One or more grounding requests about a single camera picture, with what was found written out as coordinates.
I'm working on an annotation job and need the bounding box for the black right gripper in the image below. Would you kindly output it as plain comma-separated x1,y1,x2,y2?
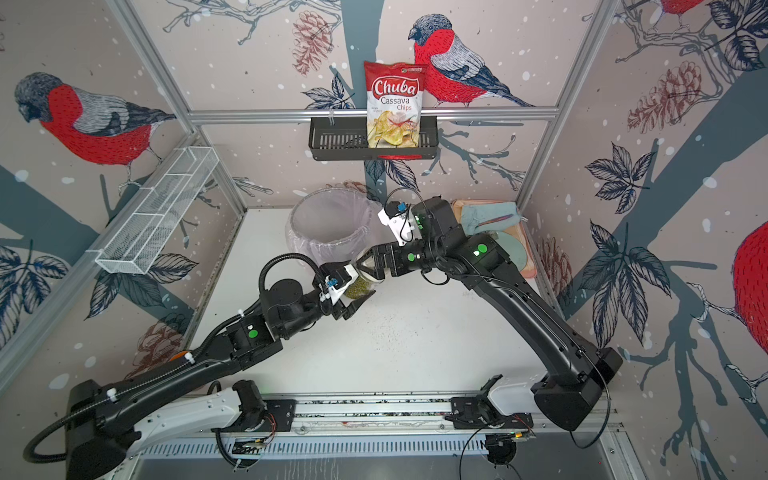
355,241,446,283

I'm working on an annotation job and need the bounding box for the jar with beige lid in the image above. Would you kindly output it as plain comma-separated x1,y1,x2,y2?
344,250,385,300

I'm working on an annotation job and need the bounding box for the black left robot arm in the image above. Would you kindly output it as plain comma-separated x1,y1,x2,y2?
23,253,360,479

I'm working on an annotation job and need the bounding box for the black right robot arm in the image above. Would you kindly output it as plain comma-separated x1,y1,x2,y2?
357,196,623,433

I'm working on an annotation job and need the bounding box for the teal cloth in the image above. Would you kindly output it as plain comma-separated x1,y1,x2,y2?
460,202,526,235

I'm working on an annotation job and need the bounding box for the light green floral plate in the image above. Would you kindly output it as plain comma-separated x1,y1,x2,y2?
495,232,528,272

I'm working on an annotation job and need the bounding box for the pink tray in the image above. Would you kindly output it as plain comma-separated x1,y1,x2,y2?
452,200,536,279

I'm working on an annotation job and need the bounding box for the Chuba cassava chips bag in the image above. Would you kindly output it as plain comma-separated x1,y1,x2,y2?
364,62,426,150

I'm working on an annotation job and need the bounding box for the black wall basket shelf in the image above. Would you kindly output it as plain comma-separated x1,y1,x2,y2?
308,116,439,161

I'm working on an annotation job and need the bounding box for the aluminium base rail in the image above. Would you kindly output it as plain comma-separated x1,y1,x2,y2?
264,388,624,436

